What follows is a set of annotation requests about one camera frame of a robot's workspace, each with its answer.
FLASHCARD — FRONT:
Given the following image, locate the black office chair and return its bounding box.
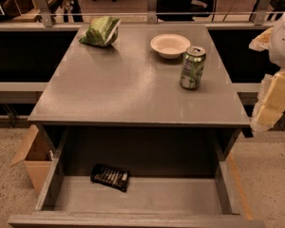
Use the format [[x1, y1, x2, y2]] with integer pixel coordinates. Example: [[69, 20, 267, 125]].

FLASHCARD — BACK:
[[156, 0, 215, 21]]

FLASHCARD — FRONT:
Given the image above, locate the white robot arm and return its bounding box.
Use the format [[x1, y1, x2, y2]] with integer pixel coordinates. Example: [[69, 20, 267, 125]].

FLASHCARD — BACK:
[[249, 12, 285, 131]]

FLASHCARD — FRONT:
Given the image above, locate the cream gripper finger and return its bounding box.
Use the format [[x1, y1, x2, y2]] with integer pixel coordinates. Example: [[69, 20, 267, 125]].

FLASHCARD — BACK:
[[250, 69, 285, 131], [249, 28, 273, 51]]

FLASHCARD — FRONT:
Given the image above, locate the dark rxbar chocolate wrapper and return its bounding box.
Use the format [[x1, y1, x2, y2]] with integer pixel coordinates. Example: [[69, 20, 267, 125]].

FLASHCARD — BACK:
[[90, 163, 129, 192]]

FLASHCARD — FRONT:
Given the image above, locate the white bowl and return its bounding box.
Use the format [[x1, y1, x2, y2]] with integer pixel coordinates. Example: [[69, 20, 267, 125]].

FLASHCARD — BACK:
[[150, 34, 191, 59]]

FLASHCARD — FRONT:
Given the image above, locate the cardboard box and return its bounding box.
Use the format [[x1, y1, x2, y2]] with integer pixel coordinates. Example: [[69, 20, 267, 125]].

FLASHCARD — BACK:
[[10, 124, 54, 194]]

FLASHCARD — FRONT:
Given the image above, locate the open grey top drawer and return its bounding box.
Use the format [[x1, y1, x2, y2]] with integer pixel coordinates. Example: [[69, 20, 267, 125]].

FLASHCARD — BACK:
[[9, 127, 265, 228]]

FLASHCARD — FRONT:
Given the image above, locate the green soda can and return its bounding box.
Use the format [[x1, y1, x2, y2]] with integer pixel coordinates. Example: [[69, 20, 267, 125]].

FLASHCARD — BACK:
[[180, 46, 206, 90]]

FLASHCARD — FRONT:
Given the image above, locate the metal railing with posts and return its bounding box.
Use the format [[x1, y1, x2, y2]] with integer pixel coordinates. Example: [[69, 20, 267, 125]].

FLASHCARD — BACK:
[[0, 0, 285, 26]]

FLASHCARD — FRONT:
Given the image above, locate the grey cabinet counter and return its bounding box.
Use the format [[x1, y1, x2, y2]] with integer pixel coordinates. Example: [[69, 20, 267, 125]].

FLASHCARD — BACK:
[[29, 23, 251, 152]]

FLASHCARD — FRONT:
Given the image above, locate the green chip bag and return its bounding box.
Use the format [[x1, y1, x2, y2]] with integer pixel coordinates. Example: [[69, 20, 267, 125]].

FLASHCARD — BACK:
[[79, 16, 121, 48]]

